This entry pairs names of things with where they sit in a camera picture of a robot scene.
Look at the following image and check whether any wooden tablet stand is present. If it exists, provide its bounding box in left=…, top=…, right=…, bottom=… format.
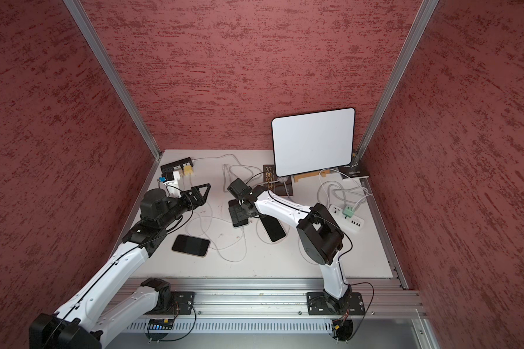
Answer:
left=293, top=170, right=330, bottom=183

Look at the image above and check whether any pink case phone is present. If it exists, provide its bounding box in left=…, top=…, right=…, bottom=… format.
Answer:
left=229, top=207, right=249, bottom=228

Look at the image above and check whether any aluminium rail frame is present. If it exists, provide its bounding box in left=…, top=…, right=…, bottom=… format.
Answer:
left=106, top=278, right=439, bottom=348

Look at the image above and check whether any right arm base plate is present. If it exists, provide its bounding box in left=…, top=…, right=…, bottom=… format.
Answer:
left=306, top=291, right=366, bottom=316

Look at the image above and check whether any gold edged black phone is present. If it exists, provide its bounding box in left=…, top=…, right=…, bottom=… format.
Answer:
left=172, top=235, right=211, bottom=257

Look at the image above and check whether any white power strip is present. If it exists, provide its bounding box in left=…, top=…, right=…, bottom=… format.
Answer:
left=329, top=204, right=365, bottom=234

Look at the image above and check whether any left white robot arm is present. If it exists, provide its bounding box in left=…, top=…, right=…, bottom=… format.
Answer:
left=29, top=183, right=211, bottom=348

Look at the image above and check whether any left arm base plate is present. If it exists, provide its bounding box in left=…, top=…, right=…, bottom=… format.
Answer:
left=168, top=292, right=196, bottom=317

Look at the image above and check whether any black box behind tablet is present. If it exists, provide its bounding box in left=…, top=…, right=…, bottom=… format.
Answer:
left=338, top=162, right=370, bottom=178

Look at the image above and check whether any blue case phone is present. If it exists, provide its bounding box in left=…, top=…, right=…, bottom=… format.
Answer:
left=261, top=215, right=287, bottom=243

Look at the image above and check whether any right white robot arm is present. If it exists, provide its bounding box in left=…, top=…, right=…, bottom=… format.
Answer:
left=227, top=179, right=352, bottom=314

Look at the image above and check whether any black book gold lettering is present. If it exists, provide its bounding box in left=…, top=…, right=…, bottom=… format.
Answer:
left=262, top=164, right=293, bottom=197

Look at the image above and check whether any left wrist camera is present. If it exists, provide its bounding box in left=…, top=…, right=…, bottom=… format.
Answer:
left=159, top=171, right=182, bottom=187

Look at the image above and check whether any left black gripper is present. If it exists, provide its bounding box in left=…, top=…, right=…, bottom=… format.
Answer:
left=159, top=183, right=211, bottom=227

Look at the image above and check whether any green plug adapter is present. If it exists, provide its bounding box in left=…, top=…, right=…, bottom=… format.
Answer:
left=342, top=206, right=356, bottom=218

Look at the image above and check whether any yellow charger plug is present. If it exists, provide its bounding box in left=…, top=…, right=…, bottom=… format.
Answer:
left=183, top=164, right=194, bottom=176

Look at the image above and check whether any black power strip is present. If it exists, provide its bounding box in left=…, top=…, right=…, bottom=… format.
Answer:
left=160, top=157, right=194, bottom=177

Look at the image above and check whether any white tablet on stand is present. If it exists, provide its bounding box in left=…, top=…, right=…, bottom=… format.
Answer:
left=271, top=108, right=356, bottom=177

